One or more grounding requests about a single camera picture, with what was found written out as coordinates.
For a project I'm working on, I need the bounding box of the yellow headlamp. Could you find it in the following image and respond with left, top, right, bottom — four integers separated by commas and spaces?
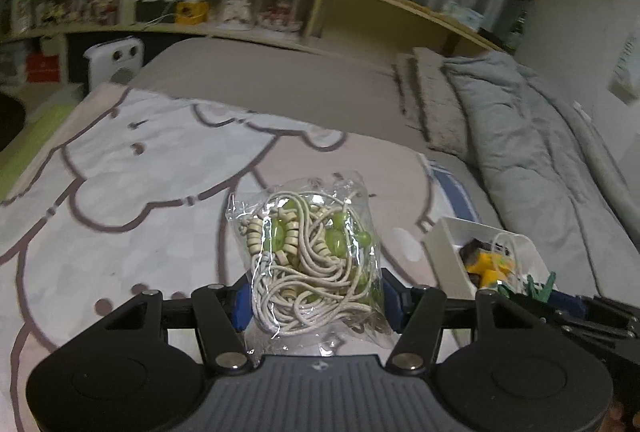
460, 239, 519, 291

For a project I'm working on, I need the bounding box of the white plastic bin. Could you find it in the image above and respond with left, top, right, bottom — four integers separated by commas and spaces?
424, 217, 557, 301

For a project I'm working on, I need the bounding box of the white wall holder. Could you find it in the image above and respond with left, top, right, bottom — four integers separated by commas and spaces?
607, 31, 640, 99

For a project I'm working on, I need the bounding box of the bag of beaded cord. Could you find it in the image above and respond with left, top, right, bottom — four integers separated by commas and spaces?
223, 169, 397, 356

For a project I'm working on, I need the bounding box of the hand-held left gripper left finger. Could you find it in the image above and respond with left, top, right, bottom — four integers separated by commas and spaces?
96, 276, 254, 373

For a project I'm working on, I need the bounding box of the bear printed blanket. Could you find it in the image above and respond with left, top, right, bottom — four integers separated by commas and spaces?
0, 82, 482, 432

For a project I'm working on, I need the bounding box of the grey duvet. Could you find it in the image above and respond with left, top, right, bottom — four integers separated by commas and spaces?
440, 50, 640, 299

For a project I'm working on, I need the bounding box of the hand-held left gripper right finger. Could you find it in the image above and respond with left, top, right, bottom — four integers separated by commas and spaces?
380, 268, 542, 373

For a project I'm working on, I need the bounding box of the tissue box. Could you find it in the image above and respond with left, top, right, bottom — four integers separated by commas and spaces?
442, 2, 484, 31

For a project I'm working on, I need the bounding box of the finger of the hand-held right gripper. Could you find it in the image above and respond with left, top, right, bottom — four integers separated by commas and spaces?
550, 293, 640, 339

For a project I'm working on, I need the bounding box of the clear container with figurine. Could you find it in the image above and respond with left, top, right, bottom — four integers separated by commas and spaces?
257, 0, 312, 34
217, 0, 261, 31

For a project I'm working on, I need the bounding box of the dark small box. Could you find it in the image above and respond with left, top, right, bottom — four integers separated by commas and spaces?
135, 0, 176, 24

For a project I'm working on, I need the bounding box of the light green mat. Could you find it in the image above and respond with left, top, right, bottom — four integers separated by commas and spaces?
0, 104, 82, 204

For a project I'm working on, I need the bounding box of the green toy figure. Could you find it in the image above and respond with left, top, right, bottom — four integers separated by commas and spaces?
497, 272, 559, 309

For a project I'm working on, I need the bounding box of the clear bin of small toys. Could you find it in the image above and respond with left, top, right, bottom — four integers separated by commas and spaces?
14, 0, 124, 34

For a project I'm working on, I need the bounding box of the white space heater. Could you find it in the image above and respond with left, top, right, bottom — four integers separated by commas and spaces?
82, 35, 146, 91

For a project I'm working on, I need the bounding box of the beige fuzzy pillow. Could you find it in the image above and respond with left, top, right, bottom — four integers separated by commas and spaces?
392, 47, 474, 159

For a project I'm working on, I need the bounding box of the taupe bed sheet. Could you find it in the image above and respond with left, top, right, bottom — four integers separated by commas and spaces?
125, 37, 507, 234

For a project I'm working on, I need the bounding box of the red box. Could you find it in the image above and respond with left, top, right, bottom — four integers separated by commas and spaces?
25, 52, 61, 86

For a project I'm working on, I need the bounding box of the black round object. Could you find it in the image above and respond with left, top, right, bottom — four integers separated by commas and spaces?
0, 94, 27, 154

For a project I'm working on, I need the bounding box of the yellow gadget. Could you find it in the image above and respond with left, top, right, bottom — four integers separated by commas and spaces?
174, 0, 209, 26

